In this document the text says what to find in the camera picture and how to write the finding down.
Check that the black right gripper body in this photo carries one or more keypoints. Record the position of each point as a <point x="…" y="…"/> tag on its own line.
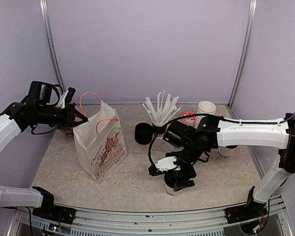
<point x="190" y="172"/>

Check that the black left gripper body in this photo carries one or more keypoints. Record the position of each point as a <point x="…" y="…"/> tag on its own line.
<point x="69" y="107"/>

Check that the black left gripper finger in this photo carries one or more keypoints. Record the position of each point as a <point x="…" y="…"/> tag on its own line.
<point x="76" y="123"/>
<point x="79" y="115"/>

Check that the brown cardboard cup carrier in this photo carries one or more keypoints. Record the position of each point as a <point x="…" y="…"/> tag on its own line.
<point x="67" y="130"/>

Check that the white paper takeout bag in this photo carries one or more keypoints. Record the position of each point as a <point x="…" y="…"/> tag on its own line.
<point x="99" y="142"/>

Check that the white paper cup GOOD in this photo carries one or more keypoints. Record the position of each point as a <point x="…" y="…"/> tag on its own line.
<point x="225" y="152"/>

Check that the single black cup lid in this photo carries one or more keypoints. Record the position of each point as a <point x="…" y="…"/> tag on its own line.
<point x="169" y="179"/>

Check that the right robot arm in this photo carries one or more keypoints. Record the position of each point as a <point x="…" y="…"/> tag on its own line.
<point x="215" y="132"/>

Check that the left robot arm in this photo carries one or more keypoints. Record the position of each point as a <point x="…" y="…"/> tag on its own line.
<point x="46" y="104"/>

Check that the light blue ceramic mug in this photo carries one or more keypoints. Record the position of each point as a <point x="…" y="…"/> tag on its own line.
<point x="177" y="148"/>

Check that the black cup holding straws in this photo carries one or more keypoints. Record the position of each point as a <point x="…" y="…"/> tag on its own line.
<point x="159" y="129"/>

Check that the red patterned bowl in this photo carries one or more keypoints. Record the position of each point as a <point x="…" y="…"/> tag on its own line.
<point x="189" y="120"/>

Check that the stack of black lids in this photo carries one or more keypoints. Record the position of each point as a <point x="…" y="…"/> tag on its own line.
<point x="143" y="133"/>

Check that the stack of white paper cups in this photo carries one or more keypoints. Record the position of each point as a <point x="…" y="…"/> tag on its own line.
<point x="206" y="107"/>

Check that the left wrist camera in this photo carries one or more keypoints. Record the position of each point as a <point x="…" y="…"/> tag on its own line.
<point x="67" y="96"/>

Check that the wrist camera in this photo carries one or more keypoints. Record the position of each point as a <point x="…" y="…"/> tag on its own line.
<point x="67" y="96"/>
<point x="163" y="165"/>

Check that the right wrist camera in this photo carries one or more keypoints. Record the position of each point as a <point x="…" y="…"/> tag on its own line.
<point x="163" y="165"/>

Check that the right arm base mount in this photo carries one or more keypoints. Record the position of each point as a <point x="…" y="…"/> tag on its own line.
<point x="251" y="209"/>

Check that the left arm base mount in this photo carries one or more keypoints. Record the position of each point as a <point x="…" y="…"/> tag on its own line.
<point x="54" y="214"/>

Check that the front aluminium frame rail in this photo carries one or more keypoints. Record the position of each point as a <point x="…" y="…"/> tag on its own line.
<point x="87" y="222"/>

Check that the left aluminium corner post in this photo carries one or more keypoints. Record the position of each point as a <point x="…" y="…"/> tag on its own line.
<point x="52" y="50"/>

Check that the aluminium corner post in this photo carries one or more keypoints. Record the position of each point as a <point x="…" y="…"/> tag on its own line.
<point x="52" y="50"/>
<point x="244" y="52"/>

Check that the right aluminium corner post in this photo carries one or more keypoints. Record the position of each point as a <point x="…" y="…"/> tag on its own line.
<point x="244" y="52"/>

